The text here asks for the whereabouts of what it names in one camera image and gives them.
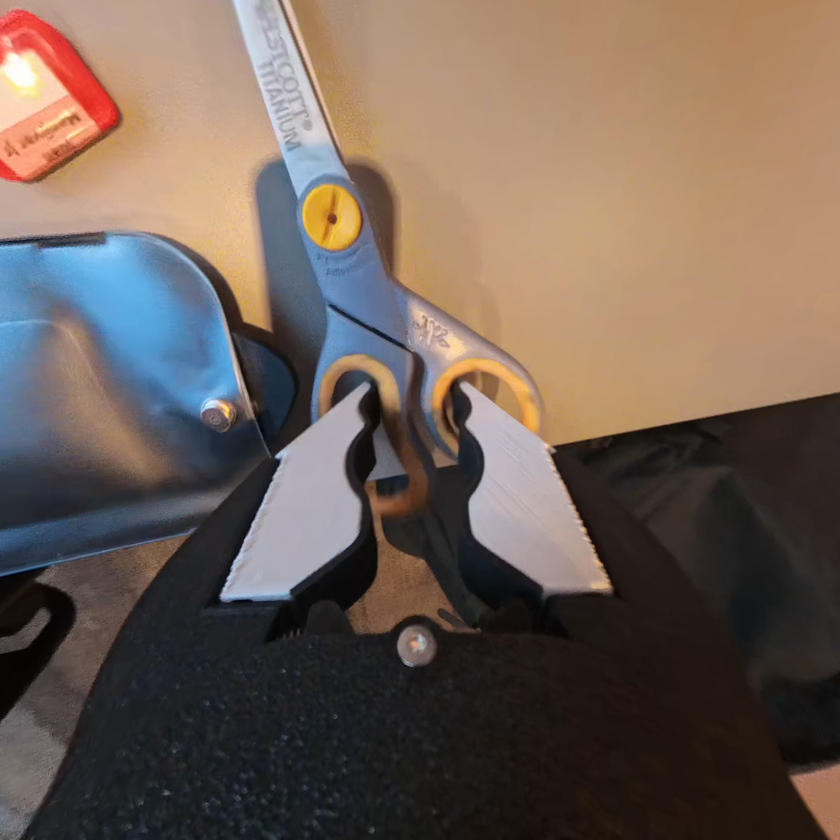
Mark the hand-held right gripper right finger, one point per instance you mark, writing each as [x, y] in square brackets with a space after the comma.
[531, 518]

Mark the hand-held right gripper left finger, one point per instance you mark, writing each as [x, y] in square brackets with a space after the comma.
[302, 518]

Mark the grey yellow scissors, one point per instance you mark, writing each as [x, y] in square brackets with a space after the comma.
[354, 289]

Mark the grey metal stand base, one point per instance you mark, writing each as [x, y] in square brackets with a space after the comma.
[118, 394]

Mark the background grey table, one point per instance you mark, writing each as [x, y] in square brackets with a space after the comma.
[590, 197]

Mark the red white card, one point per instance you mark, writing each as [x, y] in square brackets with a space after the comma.
[52, 111]

